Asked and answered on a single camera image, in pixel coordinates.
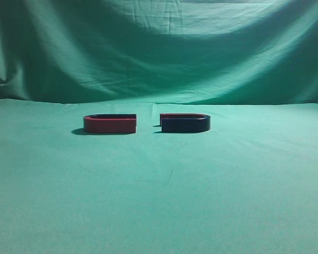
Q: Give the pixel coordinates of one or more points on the blue horseshoe magnet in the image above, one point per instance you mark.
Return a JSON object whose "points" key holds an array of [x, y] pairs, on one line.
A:
{"points": [[184, 122]]}

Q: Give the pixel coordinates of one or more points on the left red horseshoe magnet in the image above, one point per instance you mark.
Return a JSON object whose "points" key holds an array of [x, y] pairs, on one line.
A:
{"points": [[110, 123]]}

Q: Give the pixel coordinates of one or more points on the green cloth backdrop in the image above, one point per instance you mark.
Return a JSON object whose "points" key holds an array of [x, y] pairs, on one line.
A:
{"points": [[248, 185]]}

